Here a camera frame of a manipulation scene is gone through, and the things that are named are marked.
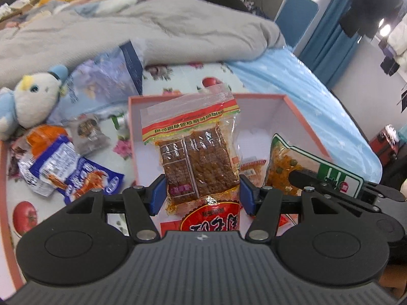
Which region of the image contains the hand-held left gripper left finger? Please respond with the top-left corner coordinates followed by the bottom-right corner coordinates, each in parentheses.
top-left (65, 173), bottom-right (167, 242)

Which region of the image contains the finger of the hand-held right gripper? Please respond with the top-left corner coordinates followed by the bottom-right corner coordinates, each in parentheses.
top-left (291, 170), bottom-right (380, 213)

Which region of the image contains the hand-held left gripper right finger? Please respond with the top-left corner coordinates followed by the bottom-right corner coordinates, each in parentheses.
top-left (239, 174), bottom-right (342, 242)

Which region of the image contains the green pea snack packet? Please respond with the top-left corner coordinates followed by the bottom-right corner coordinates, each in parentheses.
top-left (265, 133), bottom-right (365, 197)

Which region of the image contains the brown tofu snack packet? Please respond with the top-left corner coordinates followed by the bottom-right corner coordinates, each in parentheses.
top-left (140, 92), bottom-right (242, 239)

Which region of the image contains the blue white snack packet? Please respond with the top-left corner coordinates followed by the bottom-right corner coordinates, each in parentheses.
top-left (17, 135), bottom-right (81, 196)
top-left (64, 162), bottom-right (125, 204)

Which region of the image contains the pink cardboard box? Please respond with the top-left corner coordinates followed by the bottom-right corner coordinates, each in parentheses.
top-left (128, 93), bottom-right (333, 239)

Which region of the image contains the green white small packet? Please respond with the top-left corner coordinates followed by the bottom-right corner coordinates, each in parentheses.
top-left (111, 114), bottom-right (128, 138)

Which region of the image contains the red suitcase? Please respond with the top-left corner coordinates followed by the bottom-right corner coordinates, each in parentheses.
top-left (369, 125), bottom-right (401, 167)

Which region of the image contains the blue star bedsheet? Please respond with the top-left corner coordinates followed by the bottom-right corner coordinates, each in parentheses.
top-left (227, 46), bottom-right (382, 178)

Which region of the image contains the fruit print sheet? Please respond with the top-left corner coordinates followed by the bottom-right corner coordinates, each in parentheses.
top-left (0, 62), bottom-right (247, 245)

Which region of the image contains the blue curtain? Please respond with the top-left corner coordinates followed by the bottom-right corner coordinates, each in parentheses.
top-left (300, 0), bottom-right (363, 89)

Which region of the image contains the blue white plush toy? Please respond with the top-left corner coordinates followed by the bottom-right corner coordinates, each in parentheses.
top-left (0, 64), bottom-right (69, 140)

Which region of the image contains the pink box lid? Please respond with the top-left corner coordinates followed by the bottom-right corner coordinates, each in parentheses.
top-left (0, 140), bottom-right (27, 289)

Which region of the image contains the blue chair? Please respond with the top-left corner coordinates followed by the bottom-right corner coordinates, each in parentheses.
top-left (275, 0), bottom-right (319, 48)

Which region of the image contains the grey duvet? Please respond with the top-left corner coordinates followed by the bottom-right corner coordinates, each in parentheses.
top-left (0, 0), bottom-right (287, 88)

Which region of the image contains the white hanging jacket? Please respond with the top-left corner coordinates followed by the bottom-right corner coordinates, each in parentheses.
top-left (386, 19), bottom-right (407, 59)

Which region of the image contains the black hanging coat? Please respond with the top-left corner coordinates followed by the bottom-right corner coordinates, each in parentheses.
top-left (339, 0), bottom-right (404, 39)

